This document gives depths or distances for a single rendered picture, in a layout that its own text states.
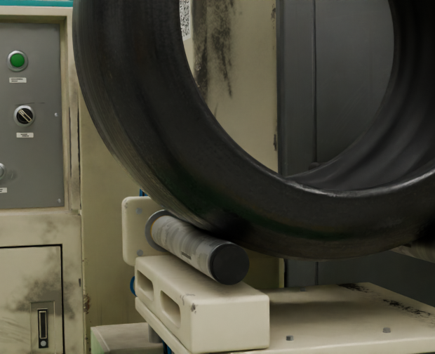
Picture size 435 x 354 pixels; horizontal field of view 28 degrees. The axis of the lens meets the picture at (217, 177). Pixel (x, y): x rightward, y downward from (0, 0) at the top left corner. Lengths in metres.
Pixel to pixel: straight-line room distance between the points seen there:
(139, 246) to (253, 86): 0.29
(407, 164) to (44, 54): 0.72
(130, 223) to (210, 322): 0.35
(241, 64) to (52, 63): 0.46
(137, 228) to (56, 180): 0.42
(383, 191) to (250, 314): 0.20
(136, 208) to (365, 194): 0.41
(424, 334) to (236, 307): 0.23
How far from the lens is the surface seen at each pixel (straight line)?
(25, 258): 1.61
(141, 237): 1.27
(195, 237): 1.04
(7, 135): 1.65
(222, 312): 0.95
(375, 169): 1.27
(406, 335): 1.05
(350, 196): 0.97
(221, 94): 1.31
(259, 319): 0.96
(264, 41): 1.34
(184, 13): 1.38
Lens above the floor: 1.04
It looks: 3 degrees down
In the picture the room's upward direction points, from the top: 1 degrees counter-clockwise
